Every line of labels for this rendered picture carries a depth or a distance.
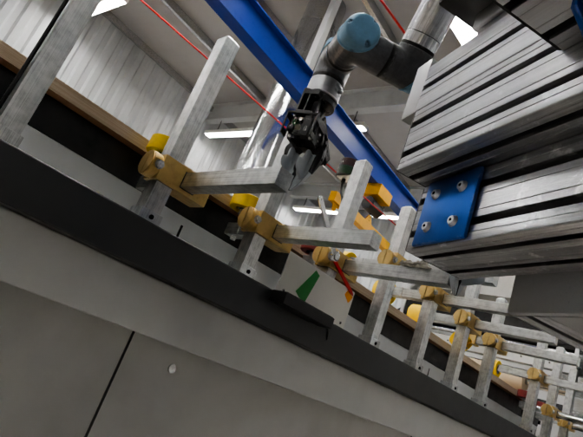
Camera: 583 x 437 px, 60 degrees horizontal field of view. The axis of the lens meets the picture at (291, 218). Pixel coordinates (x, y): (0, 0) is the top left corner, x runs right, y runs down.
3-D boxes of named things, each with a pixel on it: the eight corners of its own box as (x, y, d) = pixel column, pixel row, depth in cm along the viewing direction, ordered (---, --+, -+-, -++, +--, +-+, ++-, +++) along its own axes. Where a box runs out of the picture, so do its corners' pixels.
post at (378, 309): (370, 368, 136) (417, 210, 150) (363, 364, 134) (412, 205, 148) (359, 364, 138) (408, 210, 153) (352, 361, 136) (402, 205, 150)
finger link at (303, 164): (280, 179, 100) (296, 140, 103) (291, 192, 105) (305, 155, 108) (294, 181, 99) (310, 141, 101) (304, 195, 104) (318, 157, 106)
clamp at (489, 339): (507, 356, 194) (511, 343, 196) (494, 346, 186) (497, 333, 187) (492, 353, 199) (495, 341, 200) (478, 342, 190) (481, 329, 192)
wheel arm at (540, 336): (557, 346, 159) (559, 335, 160) (553, 342, 156) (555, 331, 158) (418, 319, 195) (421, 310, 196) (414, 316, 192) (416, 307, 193)
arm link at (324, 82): (316, 94, 115) (349, 97, 112) (309, 111, 114) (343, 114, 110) (305, 73, 109) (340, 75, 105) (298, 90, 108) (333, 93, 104)
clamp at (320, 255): (355, 283, 129) (361, 265, 131) (324, 263, 121) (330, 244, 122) (338, 281, 133) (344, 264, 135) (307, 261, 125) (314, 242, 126)
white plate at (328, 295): (343, 329, 126) (356, 292, 129) (276, 292, 110) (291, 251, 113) (342, 329, 127) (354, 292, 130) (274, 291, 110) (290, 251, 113)
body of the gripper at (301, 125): (277, 133, 103) (297, 85, 107) (291, 155, 110) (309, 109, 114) (310, 137, 100) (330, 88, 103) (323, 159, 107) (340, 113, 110)
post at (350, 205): (315, 336, 120) (374, 164, 135) (305, 332, 118) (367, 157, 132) (304, 334, 123) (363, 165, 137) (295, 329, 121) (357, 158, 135)
